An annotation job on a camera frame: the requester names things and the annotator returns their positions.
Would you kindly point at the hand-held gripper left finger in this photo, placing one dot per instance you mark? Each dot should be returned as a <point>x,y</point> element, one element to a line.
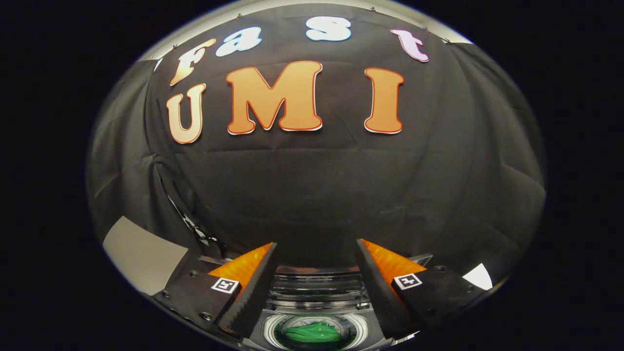
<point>258,287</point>

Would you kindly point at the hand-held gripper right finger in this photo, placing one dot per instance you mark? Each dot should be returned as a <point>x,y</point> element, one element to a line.
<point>375,287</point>

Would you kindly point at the grey washing machine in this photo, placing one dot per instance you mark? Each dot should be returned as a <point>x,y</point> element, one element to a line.
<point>263,331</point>

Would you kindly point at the green garment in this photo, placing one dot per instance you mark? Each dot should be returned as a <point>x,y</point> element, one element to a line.
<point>312,333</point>

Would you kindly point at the thin black rod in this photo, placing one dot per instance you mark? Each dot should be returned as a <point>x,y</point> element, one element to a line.
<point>187,222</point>

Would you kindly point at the white sheet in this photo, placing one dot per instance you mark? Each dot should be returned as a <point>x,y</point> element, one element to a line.
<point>479,278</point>

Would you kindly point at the black backdrop cloth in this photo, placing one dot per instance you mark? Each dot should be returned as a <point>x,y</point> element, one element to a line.
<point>317,195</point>

